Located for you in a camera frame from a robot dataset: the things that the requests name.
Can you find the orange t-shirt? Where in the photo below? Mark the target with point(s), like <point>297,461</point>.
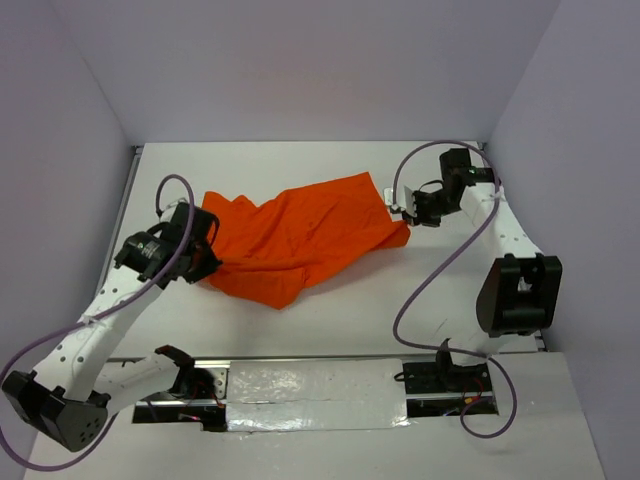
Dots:
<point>304,236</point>

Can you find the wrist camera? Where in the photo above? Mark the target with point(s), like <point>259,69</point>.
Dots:
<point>400,201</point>
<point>167,211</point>

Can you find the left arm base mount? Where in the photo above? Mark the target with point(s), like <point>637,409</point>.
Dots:
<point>198,395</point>

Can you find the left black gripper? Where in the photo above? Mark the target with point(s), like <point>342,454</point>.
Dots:
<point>209,266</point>

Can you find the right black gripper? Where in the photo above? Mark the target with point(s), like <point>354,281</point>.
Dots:
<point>421,219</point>

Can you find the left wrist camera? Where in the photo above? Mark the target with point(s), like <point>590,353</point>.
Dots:
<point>167,211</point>

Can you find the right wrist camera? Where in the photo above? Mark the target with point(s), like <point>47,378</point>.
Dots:
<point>400,201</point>

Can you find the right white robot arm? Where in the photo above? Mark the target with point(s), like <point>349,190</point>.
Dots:
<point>519,294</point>

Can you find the silver foil tape panel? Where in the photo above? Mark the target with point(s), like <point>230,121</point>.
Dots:
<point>321,395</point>

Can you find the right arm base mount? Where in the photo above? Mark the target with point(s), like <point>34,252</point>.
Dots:
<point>436,386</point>

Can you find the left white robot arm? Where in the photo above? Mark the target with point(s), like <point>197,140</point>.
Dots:
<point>69,396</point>

